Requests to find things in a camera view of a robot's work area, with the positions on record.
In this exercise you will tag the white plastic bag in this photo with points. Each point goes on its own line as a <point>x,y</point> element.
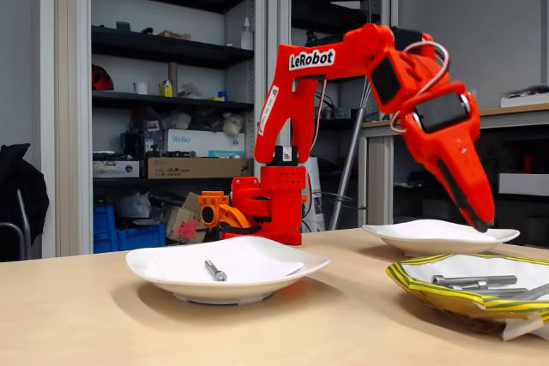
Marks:
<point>135,205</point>

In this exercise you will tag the black flexible tripod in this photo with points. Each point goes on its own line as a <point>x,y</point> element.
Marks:
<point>311,37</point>

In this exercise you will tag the small blue plastic crate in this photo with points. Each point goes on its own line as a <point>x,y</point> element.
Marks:
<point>104,219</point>

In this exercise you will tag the white tray with parts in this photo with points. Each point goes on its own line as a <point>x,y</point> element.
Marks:
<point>523,101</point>

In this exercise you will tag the flat cardboard piece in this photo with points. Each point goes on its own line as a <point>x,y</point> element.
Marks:
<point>173,35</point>

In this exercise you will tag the red printed robot arm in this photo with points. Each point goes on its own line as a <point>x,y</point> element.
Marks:
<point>356,49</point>

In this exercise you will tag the small yellow carton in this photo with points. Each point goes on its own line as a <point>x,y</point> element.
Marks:
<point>165,89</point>

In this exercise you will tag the red black helmet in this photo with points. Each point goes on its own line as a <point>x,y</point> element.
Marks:
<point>103,81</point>

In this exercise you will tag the white plush toy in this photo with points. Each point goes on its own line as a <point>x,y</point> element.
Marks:
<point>233,124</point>

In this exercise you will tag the black jacket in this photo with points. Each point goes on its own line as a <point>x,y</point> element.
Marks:
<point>21,194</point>

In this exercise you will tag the cardboard box with pink sticker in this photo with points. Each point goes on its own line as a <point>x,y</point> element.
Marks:
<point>180,220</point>

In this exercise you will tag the red gripper with motor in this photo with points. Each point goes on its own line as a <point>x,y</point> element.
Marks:
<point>446,140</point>

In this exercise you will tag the white Weller box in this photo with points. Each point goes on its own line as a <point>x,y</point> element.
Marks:
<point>188,143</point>

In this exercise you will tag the grey metal chair frame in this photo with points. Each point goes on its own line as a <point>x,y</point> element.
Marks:
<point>8,226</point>

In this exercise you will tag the yellow green striped paper plate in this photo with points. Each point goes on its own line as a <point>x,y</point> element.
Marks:
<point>429,291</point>

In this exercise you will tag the long brown cardboard box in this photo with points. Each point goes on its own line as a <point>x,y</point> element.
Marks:
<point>184,169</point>

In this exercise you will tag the flat grey printed box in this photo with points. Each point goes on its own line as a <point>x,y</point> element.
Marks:
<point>116,169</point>

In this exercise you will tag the white cup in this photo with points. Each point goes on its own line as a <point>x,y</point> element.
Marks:
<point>141,88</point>

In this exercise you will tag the grey coat stand wooden knobs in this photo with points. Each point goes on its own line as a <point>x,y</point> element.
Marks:
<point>349,156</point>

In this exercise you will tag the crumpled clear plastic bag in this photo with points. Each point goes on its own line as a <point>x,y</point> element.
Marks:
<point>190,91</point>

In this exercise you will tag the orange printed table clamp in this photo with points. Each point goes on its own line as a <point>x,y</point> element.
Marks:
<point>214,203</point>

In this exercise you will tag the low cabinet with wooden top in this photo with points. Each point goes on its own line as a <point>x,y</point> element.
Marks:
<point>523,119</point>

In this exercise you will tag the white flat box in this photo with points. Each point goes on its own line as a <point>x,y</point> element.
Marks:
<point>523,184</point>

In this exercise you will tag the wide blue plastic crate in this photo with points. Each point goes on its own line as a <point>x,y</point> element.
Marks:
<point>141,238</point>

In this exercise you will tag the white plastic bottle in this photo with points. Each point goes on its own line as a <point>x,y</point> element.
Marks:
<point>246,38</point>

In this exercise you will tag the white square ceramic plate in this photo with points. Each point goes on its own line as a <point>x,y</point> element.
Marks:
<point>412,246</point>
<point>180,286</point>

